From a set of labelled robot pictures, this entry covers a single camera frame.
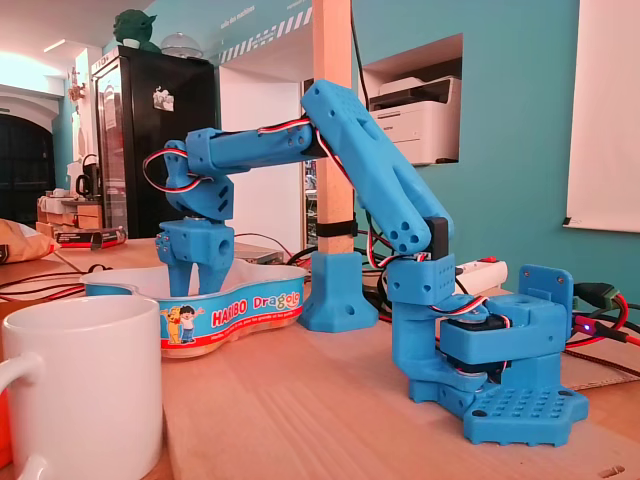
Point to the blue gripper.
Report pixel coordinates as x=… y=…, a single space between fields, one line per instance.
x=197 y=243

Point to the blue 3D printed robot arm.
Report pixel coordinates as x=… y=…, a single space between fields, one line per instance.
x=380 y=165

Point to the Haribo plastic candy tub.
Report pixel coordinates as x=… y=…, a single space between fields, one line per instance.
x=240 y=312

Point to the grey flat metal device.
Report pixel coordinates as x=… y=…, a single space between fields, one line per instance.
x=257 y=255

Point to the black fridge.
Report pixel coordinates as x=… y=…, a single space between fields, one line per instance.
x=137 y=210

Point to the black red flat box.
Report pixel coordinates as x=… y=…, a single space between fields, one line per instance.
x=90 y=237

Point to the storage shelf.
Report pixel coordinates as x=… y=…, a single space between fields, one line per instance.
x=309 y=195

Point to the white ceramic mug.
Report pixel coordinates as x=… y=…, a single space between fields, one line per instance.
x=90 y=380

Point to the black electric kettle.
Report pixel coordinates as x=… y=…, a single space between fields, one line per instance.
x=87 y=177

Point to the light wooden base board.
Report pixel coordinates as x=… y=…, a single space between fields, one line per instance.
x=300 y=400

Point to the brown paper bag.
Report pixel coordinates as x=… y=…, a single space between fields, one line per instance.
x=20 y=242

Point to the white fridge magnet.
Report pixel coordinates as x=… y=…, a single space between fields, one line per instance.
x=163 y=99

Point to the dark arched door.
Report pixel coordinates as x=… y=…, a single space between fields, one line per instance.
x=25 y=170

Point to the clear glass dome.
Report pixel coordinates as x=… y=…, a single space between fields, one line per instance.
x=181 y=45

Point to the green Yoda figure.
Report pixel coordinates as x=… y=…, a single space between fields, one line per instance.
x=132 y=27

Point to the ceiling strip light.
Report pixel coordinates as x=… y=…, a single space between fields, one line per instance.
x=54 y=46

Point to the white power strip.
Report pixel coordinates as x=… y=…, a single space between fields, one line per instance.
x=482 y=275

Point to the white office printer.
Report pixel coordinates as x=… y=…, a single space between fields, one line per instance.
x=430 y=110

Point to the small red circuit board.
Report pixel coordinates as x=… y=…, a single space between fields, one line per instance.
x=586 y=325

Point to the brown cardboard sheet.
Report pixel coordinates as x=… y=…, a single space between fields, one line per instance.
x=580 y=374

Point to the green terminal connector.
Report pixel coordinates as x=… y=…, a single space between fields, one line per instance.
x=597 y=295

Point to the blue printed post base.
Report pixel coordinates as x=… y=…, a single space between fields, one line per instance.
x=335 y=295

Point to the small wall ornament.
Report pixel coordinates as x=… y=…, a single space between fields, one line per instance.
x=76 y=85

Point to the light wooden post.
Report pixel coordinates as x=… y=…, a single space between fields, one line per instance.
x=332 y=30

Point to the white wall board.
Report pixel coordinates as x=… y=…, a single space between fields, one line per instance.
x=610 y=100

